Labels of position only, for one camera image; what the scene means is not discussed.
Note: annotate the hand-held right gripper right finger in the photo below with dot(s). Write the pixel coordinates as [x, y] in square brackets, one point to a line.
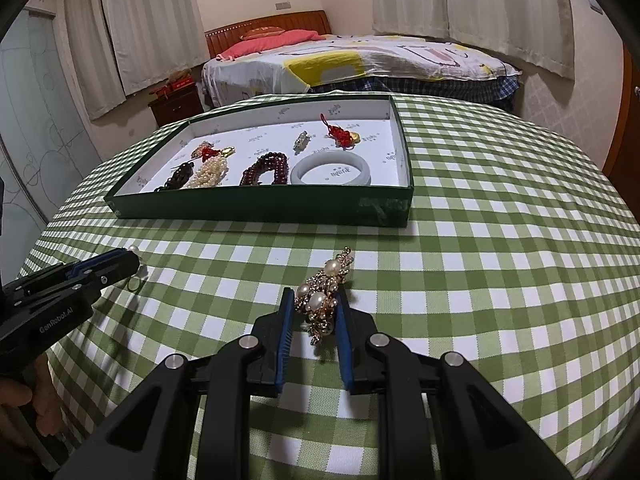
[346, 350]

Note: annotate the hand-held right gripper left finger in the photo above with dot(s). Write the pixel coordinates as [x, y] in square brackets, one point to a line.
[282, 350]

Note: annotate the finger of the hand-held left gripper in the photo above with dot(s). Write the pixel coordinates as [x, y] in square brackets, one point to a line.
[100, 261]
[115, 272]

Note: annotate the gold pearl brooch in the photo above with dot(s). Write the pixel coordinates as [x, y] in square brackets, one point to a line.
[316, 301]

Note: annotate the green jewelry box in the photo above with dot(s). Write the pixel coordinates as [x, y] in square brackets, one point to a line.
[250, 207]

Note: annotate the small red knot gold charm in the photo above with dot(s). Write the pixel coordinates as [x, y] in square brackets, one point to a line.
[210, 151]

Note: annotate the silver crystal hair clip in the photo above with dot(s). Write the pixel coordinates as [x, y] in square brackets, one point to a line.
[301, 141]

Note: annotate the long red knot gold charm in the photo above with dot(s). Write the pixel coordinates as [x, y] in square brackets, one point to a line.
[341, 135]

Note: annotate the person's left hand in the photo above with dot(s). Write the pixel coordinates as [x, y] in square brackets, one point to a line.
[45, 395]

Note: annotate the dark bead charm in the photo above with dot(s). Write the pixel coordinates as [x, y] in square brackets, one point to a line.
[177, 176]

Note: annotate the frosted glass door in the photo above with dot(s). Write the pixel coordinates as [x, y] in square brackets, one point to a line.
[35, 110]

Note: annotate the dark wooden nightstand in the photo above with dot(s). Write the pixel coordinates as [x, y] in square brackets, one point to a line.
[175, 107]

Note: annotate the white jade bangle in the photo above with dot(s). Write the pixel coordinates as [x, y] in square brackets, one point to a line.
[305, 176]

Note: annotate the green checked tablecloth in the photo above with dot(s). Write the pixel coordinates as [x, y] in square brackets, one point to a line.
[500, 260]

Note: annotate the red gift boxes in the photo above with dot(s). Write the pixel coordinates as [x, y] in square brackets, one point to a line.
[175, 85]

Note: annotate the wide white curtain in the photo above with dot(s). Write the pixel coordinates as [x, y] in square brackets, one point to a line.
[155, 20]
[510, 10]

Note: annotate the wooden headboard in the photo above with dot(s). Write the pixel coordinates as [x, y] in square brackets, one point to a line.
[225, 35]

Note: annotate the red pillow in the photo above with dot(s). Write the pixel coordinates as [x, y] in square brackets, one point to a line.
[265, 45]

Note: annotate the orange cushion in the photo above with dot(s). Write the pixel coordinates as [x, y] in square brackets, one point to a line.
[262, 33]

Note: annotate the blue plaid blanket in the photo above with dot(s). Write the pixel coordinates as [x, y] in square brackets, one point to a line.
[450, 87]

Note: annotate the bed with printed sheet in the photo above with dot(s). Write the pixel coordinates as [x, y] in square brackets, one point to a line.
[400, 60]

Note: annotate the brown wooden door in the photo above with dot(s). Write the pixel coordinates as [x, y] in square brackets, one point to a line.
[625, 125]

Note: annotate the wall light switch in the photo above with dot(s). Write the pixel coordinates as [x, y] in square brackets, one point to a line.
[598, 8]

